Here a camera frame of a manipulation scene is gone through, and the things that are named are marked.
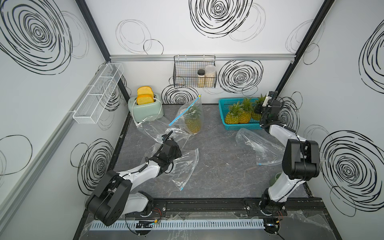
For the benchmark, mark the teal plastic basket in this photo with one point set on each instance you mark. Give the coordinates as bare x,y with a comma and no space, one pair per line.
224,109

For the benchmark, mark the yellow pineapple green crown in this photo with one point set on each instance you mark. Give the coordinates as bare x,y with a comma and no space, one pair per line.
232,116

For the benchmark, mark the front yellow toast slice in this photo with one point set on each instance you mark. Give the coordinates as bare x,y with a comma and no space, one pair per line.
145,99

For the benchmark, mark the yellow toast slice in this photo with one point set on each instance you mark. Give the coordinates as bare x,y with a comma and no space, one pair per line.
145,90
145,99

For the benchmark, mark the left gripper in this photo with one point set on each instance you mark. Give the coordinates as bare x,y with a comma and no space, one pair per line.
178,153

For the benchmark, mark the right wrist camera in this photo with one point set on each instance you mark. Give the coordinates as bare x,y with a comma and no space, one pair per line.
270,97

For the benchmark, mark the clear zip-top bag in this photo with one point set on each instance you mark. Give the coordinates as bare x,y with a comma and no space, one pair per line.
181,169
267,153
157,128

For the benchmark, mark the rear yellow toast slice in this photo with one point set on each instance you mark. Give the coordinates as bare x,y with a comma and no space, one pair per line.
145,90

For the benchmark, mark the grey slotted cable duct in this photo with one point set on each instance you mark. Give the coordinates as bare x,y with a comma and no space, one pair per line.
167,225

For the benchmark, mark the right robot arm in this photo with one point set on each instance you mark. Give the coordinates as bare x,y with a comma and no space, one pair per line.
300,162

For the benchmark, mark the white-lid spice jar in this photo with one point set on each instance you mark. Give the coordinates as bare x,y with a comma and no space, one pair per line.
210,76

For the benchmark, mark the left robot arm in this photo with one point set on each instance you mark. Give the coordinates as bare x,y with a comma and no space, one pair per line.
112,197

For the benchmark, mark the mint green toaster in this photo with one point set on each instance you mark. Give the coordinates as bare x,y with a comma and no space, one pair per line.
148,112

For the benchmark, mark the green ceramic cup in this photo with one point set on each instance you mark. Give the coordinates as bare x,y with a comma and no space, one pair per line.
274,179

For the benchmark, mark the dark-lid spice jar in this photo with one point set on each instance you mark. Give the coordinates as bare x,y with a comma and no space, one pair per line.
201,78

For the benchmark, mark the black wire wall basket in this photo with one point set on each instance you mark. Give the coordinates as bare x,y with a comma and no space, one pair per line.
186,68

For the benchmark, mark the blue-zip clear bag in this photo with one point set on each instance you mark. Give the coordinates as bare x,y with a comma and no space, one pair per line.
179,120

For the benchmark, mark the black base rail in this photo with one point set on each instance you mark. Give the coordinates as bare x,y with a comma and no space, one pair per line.
250,206

